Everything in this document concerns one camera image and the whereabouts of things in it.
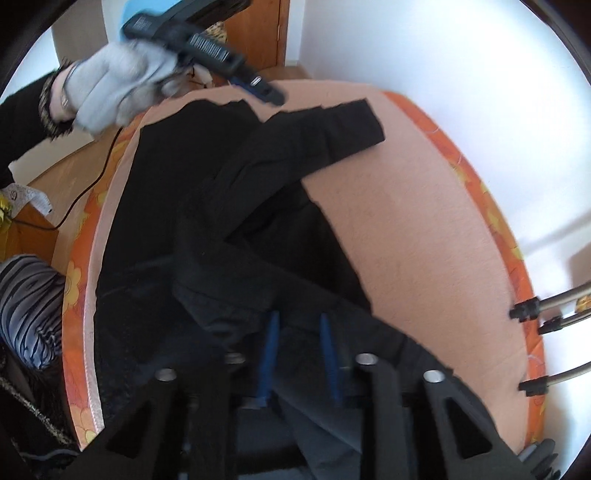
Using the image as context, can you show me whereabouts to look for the black pants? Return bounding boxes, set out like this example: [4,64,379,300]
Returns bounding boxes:
[95,100,448,479]

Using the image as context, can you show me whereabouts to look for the grey gloved left hand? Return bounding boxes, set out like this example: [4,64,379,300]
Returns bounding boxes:
[62,40,187,136]

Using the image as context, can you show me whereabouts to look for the wooden door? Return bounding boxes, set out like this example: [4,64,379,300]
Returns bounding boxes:
[224,0,290,70]

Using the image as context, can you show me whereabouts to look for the orange floral mattress sheet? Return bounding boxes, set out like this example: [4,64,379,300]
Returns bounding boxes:
[63,81,545,450]

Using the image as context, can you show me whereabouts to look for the grey striped fabric bundle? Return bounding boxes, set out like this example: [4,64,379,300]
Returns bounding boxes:
[1,254,65,371]

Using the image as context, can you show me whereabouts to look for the black cable on floor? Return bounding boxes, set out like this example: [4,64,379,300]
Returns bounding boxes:
[8,126,125,231]

